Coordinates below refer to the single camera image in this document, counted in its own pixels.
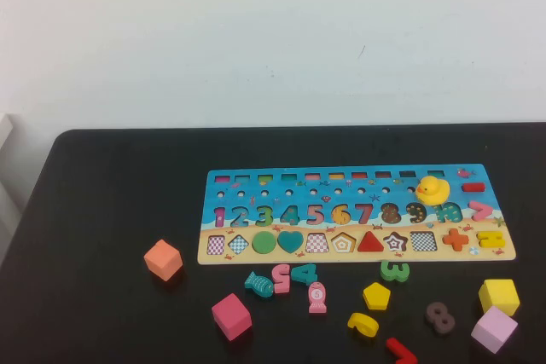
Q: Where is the red number seven piece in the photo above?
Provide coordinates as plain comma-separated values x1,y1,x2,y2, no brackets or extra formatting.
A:
385,337,419,364

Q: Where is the teal wooden fish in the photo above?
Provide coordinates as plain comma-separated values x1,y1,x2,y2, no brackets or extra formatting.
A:
243,270,275,298

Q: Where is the magenta foam cube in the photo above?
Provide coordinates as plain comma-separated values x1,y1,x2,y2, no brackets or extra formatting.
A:
211,292,253,343

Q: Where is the teal number four piece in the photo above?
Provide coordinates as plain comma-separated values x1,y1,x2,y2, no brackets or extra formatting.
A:
290,263,319,286

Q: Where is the green circle piece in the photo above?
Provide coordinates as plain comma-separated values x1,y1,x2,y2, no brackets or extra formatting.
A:
251,230,277,255

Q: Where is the brown number eight piece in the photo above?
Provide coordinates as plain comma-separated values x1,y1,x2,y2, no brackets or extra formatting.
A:
425,301,456,334

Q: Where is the orange plus sign piece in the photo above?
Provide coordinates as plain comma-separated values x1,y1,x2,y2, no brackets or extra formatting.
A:
441,228,470,252

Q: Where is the yellow number six piece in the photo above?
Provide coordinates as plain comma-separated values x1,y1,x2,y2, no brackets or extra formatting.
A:
346,311,380,338

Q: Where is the yellow rubber duck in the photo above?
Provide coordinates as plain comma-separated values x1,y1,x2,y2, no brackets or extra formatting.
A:
415,175,451,206

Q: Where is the pink wooden fish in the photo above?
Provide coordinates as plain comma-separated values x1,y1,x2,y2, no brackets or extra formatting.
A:
307,281,328,315

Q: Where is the orange foam cube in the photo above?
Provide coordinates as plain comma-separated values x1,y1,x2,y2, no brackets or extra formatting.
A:
142,239,184,283

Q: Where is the colourful wooden number puzzle board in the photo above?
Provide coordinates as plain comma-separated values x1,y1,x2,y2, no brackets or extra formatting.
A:
196,163,517,266

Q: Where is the yellow foam cube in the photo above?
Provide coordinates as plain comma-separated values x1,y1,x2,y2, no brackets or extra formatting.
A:
478,278,521,317

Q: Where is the teal heart piece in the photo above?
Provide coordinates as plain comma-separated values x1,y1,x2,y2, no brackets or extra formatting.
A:
277,230,305,255

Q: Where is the green number three piece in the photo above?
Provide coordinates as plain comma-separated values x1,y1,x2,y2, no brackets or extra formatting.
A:
380,260,411,283

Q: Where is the yellow equals sign piece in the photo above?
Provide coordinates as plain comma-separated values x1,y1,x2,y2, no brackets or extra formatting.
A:
476,230,507,249

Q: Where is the yellow pentagon piece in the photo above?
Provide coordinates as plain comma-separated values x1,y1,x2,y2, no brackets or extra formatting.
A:
362,281,392,311

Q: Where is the pink greater-than sign piece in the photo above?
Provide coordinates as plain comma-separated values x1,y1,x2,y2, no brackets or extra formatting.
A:
468,200,495,222

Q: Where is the red triangle piece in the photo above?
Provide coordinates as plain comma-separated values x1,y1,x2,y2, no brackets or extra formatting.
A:
357,230,386,253

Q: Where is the pink number five piece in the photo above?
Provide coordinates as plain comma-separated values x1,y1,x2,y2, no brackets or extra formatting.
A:
271,263,292,295

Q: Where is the light pink foam cube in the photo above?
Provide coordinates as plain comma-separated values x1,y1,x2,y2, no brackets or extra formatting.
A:
470,304,520,355

